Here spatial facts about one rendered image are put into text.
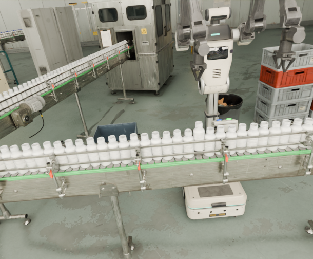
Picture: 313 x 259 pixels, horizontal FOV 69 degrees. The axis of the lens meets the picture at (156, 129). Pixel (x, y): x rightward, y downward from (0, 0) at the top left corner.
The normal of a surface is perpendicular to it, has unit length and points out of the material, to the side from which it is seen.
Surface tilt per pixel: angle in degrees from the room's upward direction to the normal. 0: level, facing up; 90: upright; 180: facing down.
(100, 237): 0
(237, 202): 90
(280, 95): 90
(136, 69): 90
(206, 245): 0
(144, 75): 90
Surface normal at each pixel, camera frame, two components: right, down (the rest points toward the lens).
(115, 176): 0.04, 0.48
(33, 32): -0.27, 0.49
